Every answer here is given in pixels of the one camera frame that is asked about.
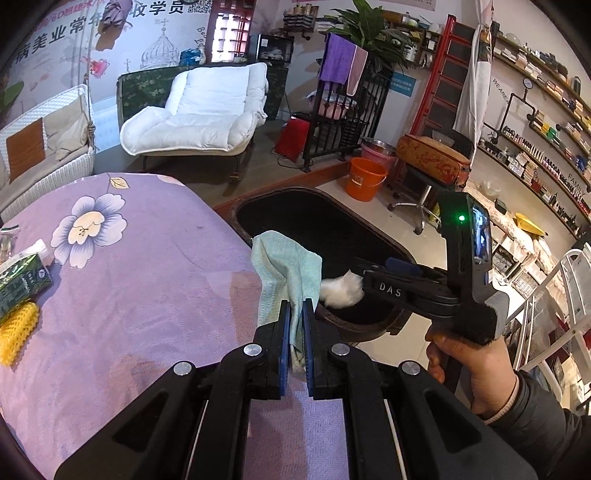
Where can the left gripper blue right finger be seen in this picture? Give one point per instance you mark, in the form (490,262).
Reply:
(308,316)

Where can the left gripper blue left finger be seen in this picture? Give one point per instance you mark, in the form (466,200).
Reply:
(284,357)

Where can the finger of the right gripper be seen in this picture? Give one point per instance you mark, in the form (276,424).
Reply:
(403,268)
(361,266)

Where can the white tissue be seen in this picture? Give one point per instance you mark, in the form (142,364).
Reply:
(342,292)

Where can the light green cloth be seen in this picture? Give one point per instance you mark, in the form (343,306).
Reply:
(288,272)

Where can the dark jacket right forearm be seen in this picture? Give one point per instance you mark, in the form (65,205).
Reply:
(553,440)

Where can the black trash bin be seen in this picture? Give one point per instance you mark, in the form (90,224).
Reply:
(341,237)

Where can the person's right hand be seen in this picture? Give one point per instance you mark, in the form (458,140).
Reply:
(493,381)

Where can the orange plastic bucket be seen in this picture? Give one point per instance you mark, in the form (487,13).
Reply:
(365,178)

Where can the white metal rack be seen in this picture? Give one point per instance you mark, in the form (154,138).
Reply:
(548,336)

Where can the red patterned stool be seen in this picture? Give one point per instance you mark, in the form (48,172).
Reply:
(442,163)

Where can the pink plastic basin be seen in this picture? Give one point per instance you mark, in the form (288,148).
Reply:
(378,151)

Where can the red heater box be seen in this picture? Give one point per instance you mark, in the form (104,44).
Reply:
(292,139)

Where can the purple floral bed sheet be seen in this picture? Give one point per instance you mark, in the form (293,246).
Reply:
(145,274)

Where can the red ladder shelf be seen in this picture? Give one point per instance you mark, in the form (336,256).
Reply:
(440,103)

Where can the white cushioned lounge chair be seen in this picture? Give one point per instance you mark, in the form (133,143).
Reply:
(209,111)

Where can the purple hanging towel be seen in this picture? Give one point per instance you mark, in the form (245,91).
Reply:
(337,60)

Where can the green potted plant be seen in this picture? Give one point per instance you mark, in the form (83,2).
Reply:
(366,27)

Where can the yellow foam fruit net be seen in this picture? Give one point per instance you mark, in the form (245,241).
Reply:
(16,330)

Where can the green drink carton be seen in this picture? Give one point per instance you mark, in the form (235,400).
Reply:
(22,281)

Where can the red phone booth cabinet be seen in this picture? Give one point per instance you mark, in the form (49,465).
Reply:
(228,29)

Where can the white wicker sofa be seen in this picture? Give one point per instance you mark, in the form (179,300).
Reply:
(45,148)

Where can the brown sofa cushion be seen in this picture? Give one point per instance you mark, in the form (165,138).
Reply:
(25,149)

